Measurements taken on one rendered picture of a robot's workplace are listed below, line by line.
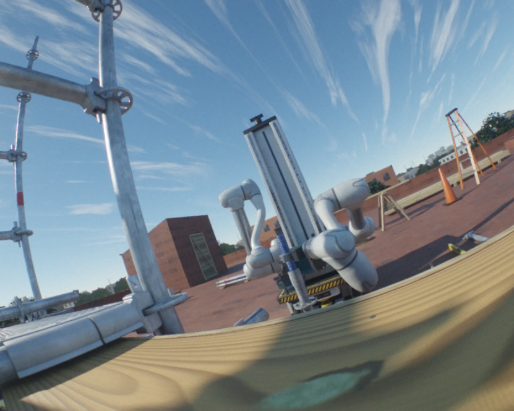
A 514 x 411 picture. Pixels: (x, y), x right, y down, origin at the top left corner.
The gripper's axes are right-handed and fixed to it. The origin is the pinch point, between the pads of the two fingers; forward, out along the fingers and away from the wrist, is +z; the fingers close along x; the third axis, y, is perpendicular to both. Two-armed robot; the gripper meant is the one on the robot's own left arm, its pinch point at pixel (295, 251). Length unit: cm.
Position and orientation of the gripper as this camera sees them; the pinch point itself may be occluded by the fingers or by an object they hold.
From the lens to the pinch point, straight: 111.5
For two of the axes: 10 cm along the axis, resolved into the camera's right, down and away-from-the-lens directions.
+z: -2.9, 2.5, 9.2
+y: -3.6, -9.2, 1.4
